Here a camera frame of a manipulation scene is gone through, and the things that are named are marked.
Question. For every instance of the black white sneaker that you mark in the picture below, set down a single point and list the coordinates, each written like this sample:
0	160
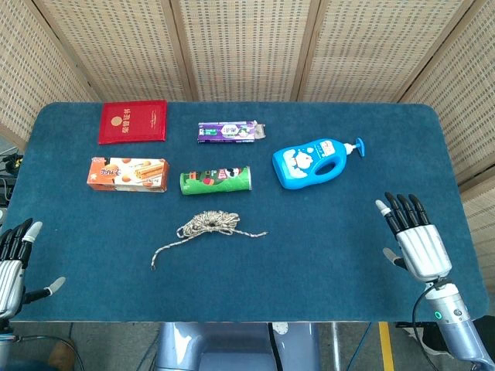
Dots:
427	340

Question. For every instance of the blue carpet table mat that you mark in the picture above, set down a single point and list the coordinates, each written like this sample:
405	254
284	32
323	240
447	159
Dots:
270	263

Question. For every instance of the brown shoe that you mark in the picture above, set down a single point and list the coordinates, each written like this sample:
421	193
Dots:
62	351

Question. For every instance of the metal table leg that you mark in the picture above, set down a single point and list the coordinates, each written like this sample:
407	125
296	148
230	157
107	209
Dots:
335	346

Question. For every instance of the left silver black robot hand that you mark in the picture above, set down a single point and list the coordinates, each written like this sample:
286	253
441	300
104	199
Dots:
9	270

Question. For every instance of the blue-grey robot torso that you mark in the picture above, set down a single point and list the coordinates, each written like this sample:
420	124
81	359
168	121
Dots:
232	348

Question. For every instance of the purple toothpaste box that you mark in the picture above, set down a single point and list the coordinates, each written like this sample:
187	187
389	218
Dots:
226	132

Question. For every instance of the woven folding screen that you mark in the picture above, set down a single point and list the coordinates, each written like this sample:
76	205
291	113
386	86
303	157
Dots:
247	46

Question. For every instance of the red certificate book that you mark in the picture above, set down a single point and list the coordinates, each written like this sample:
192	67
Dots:
133	121

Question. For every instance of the green chips can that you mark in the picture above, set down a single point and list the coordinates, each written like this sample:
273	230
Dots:
214	179

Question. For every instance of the blue pump bottle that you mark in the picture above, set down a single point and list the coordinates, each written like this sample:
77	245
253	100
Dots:
305	164

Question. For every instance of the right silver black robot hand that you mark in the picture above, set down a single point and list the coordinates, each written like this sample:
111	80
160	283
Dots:
423	249

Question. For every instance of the orange biscuit roll box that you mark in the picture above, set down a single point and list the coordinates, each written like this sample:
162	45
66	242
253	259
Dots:
127	174

